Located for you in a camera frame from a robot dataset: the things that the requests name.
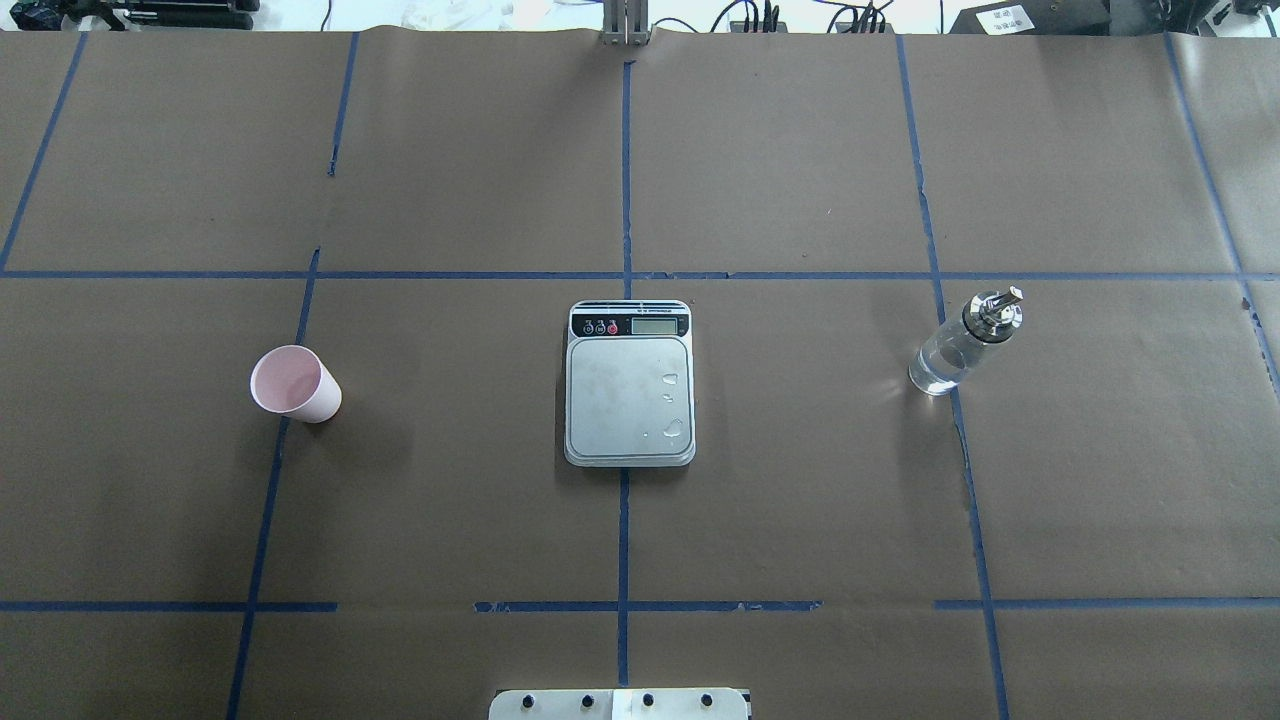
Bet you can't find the pink paper cup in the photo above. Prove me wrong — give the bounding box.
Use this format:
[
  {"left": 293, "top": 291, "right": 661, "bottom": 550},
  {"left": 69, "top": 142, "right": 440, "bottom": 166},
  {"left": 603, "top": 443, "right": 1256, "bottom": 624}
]
[{"left": 250, "top": 345, "right": 343, "bottom": 424}]

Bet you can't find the glass sauce bottle metal spout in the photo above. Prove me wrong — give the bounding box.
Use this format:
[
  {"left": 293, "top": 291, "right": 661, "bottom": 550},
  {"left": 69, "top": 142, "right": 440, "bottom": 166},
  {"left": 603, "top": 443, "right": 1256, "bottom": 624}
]
[{"left": 908, "top": 286, "right": 1025, "bottom": 396}]

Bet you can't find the digital kitchen scale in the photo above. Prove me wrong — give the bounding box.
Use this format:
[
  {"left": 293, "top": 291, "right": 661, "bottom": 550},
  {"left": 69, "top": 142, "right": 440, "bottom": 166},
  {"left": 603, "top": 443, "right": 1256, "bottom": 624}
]
[{"left": 563, "top": 299, "right": 698, "bottom": 468}]

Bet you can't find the aluminium frame post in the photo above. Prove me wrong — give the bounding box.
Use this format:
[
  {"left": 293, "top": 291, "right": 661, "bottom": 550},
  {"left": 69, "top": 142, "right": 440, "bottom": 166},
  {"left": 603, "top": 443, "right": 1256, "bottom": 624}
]
[{"left": 599, "top": 0, "right": 652, "bottom": 47}]

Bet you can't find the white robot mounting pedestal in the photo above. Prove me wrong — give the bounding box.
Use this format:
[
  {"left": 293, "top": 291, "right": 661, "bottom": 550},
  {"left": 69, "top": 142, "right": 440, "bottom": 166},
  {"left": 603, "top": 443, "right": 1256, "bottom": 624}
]
[{"left": 488, "top": 687, "right": 753, "bottom": 719}]

